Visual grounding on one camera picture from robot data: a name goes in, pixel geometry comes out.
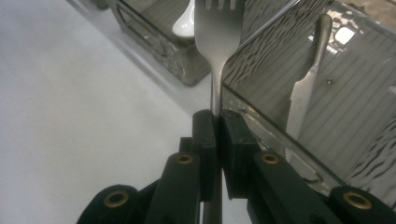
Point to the white ceramic spoon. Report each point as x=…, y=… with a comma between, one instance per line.
x=185, y=26

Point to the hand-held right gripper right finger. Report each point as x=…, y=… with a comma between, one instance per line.
x=238, y=149

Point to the metal fork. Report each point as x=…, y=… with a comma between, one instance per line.
x=218, y=37

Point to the transparent grey plastic bin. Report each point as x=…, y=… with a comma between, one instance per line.
x=162, y=46
x=348, y=109

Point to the metal table knife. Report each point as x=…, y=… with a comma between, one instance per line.
x=303, y=99

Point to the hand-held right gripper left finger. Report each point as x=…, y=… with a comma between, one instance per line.
x=206, y=140

